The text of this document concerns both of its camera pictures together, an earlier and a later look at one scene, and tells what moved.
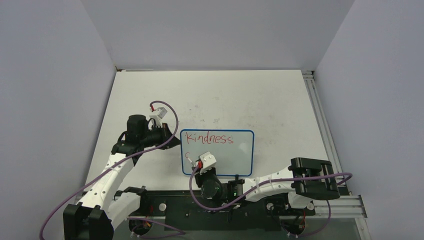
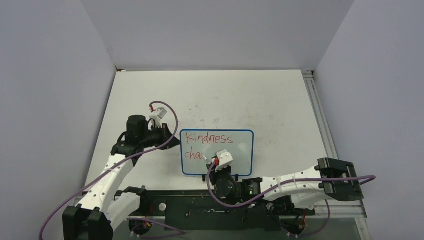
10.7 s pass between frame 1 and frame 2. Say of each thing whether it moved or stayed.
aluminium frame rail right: stayed
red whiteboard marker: moved
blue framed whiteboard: stayed
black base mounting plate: stayed
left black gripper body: stayed
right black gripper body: moved
